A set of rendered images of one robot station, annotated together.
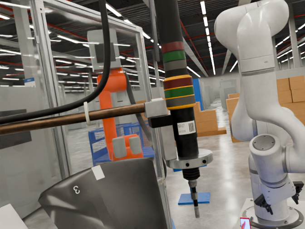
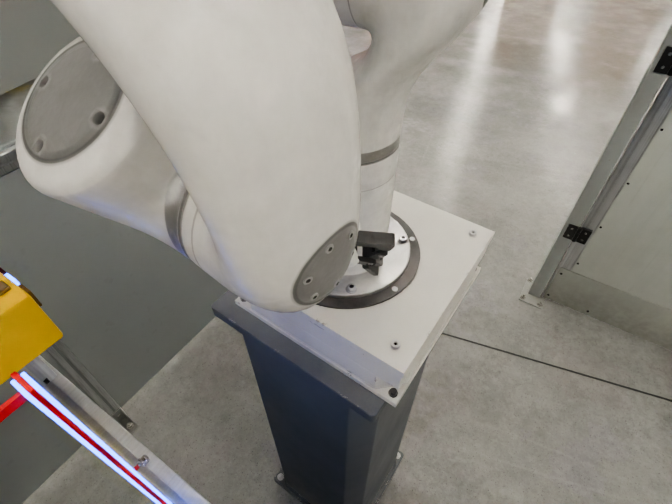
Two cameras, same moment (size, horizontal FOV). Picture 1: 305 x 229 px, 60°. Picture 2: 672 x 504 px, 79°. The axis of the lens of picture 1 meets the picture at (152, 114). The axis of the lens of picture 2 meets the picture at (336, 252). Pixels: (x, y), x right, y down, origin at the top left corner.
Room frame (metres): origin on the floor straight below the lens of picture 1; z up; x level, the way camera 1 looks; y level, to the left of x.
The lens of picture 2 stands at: (0.59, -0.43, 1.46)
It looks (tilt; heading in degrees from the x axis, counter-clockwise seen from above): 46 degrees down; 6
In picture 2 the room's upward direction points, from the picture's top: straight up
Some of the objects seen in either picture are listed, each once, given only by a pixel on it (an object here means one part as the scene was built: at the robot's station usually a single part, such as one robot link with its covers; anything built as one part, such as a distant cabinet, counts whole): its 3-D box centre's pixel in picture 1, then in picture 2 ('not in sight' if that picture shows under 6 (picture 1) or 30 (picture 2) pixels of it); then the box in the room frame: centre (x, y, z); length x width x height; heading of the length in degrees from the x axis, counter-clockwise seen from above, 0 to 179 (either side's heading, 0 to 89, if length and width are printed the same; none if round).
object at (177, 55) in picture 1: (174, 57); not in sight; (0.39, -0.04, 1.60); 0.03 x 0.03 x 0.01
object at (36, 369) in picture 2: not in sight; (21, 358); (0.85, 0.05, 0.92); 0.03 x 0.03 x 0.12; 63
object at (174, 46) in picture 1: (172, 48); not in sight; (0.39, -0.04, 1.61); 0.03 x 0.03 x 0.01
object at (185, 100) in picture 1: (180, 101); not in sight; (0.39, -0.04, 1.53); 0.04 x 0.04 x 0.01
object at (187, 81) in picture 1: (177, 83); not in sight; (0.39, -0.04, 1.56); 0.04 x 0.04 x 0.01
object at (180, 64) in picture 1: (175, 66); not in sight; (0.39, -0.04, 1.59); 0.03 x 0.03 x 0.01
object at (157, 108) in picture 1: (178, 131); not in sight; (0.39, -0.03, 1.49); 0.09 x 0.07 x 0.10; 98
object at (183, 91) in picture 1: (179, 92); not in sight; (0.39, -0.04, 1.55); 0.04 x 0.04 x 0.01
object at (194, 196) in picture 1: (195, 200); not in sight; (0.39, -0.04, 1.38); 0.01 x 0.01 x 0.05
